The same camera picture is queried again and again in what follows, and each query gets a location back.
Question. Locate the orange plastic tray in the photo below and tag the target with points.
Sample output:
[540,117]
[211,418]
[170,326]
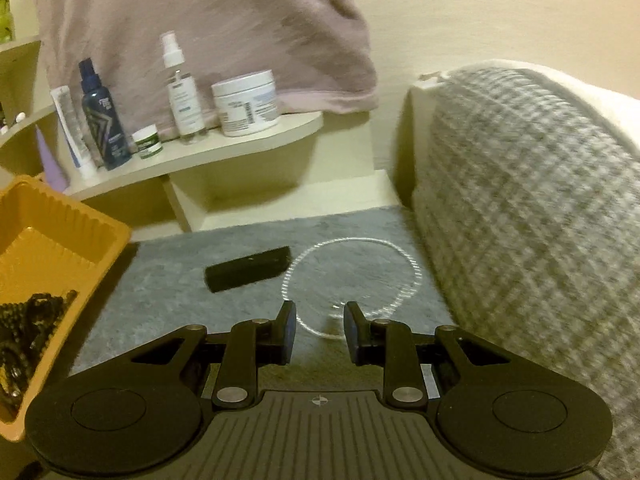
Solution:
[55,230]

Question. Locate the pink hanging towel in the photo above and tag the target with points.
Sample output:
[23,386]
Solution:
[200,10]

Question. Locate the small green label jar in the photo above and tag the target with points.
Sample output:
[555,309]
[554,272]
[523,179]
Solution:
[147,142]

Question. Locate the pile of dark bead jewelry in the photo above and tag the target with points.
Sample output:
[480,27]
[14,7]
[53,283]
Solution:
[30,325]

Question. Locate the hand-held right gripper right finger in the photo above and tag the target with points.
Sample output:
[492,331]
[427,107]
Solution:
[355,332]

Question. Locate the grey checkered cushion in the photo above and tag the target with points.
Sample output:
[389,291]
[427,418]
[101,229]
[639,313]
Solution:
[540,220]

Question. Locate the green liquid bottle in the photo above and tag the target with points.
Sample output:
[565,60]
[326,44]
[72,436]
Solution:
[6,20]

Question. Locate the clear spray bottle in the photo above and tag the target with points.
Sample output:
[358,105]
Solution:
[182,100]

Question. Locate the grey fuzzy mat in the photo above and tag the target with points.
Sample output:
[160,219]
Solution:
[175,300]

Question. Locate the large white jar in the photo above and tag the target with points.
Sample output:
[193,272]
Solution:
[246,105]

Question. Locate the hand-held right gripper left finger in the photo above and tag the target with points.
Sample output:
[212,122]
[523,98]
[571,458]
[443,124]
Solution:
[285,332]

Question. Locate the cream corner shelf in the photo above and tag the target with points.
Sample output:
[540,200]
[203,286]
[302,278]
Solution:
[20,75]

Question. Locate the dark blue spray bottle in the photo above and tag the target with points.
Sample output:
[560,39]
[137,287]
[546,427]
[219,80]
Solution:
[105,125]

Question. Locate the black rectangular box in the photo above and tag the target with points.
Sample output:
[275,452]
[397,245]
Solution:
[247,267]

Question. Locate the white and blue tube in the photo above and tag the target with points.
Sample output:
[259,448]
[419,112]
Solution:
[70,125]

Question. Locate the purple tube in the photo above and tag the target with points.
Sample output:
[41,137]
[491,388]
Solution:
[52,165]

